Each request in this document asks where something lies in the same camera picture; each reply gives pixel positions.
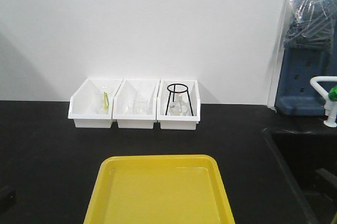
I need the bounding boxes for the right white storage bin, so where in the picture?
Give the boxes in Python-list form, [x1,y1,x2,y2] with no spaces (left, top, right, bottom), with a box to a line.
[156,79,201,130]

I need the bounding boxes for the black lab sink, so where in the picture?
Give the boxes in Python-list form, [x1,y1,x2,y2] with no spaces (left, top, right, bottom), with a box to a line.
[263,128,336,223]

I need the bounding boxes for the glass funnel with yellow-green stick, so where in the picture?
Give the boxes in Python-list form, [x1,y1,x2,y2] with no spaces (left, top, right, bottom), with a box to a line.
[95,87,113,114]

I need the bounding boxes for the middle white storage bin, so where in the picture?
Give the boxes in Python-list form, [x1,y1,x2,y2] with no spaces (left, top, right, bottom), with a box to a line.
[113,78,160,129]

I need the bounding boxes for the yellow plastic tray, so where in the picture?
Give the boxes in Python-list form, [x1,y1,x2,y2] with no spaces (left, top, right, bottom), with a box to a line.
[84,155,234,223]

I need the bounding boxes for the left white storage bin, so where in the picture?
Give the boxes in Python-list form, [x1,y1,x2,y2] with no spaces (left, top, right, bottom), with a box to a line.
[68,78,122,128]

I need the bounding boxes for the white storage bin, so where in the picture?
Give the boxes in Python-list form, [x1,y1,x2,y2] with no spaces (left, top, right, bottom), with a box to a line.
[68,78,122,128]
[156,79,201,130]
[113,78,160,129]

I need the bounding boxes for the blue pegboard drying rack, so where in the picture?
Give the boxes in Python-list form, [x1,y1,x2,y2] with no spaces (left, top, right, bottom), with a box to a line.
[275,0,337,116]

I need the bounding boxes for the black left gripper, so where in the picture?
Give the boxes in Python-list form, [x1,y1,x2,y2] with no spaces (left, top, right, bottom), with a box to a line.
[0,186,16,210]

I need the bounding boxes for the clear glass beakers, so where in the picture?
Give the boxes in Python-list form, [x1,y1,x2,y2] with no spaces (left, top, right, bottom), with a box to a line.
[126,87,149,115]

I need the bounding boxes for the clear plastic bag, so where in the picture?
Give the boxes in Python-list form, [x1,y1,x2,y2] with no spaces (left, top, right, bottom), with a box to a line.
[283,0,336,54]

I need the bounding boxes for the white lab faucet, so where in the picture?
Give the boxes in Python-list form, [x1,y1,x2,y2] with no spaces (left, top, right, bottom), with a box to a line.
[310,76,336,128]

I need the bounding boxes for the black wire tripod stand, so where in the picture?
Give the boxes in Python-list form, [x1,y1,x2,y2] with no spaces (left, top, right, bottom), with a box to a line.
[165,83,194,116]

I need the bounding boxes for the clear glass flask in bin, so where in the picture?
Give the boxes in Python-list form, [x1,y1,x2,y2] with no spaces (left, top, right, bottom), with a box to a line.
[168,93,192,116]

